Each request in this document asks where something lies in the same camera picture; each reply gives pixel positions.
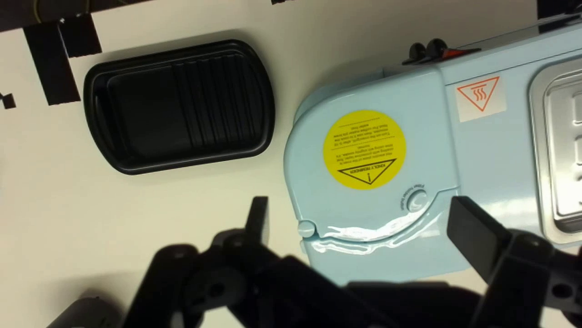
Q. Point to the black ribbed tray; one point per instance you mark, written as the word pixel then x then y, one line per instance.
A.
pixel 179 106

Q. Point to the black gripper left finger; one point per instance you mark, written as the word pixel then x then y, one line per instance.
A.
pixel 257 219

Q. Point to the light blue breakfast maker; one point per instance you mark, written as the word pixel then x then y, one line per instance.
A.
pixel 485 157

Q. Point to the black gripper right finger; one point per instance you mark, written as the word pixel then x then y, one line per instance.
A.
pixel 485 234

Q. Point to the black cylindrical object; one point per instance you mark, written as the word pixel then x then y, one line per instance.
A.
pixel 88 312

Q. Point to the large black tape strip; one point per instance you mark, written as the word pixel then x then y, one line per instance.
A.
pixel 52 66

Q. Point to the small black tape mark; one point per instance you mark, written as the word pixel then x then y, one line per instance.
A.
pixel 8 101

